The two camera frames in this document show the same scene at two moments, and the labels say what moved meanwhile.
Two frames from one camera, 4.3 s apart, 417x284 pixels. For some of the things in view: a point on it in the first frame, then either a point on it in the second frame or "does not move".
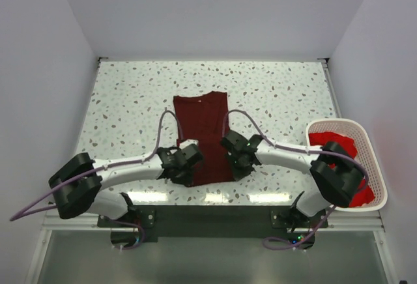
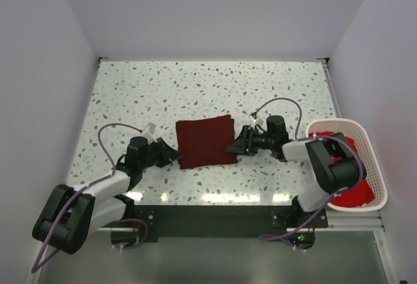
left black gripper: x=187 y=180 to x=167 y=154
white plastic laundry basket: x=365 y=152 does not move
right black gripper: x=238 y=174 to x=244 y=143
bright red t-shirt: x=363 y=195 does not move
